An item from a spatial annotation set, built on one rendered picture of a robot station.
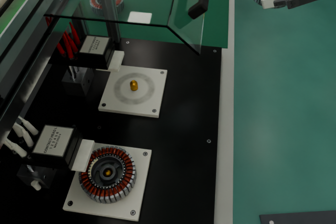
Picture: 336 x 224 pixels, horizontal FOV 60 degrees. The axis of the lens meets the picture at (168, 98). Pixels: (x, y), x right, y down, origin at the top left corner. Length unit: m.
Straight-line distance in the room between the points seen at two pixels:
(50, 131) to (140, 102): 0.26
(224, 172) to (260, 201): 0.83
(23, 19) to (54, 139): 0.20
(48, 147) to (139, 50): 0.44
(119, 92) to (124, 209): 0.29
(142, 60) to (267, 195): 0.95
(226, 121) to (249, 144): 0.87
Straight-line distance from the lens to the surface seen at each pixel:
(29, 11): 0.49
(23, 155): 0.57
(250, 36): 2.17
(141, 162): 0.64
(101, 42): 0.68
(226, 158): 0.69
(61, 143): 0.53
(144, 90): 0.75
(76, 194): 0.64
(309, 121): 1.80
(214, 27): 0.98
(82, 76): 0.75
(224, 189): 0.66
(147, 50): 0.87
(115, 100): 0.74
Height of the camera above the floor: 1.36
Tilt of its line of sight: 53 degrees down
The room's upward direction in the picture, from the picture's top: straight up
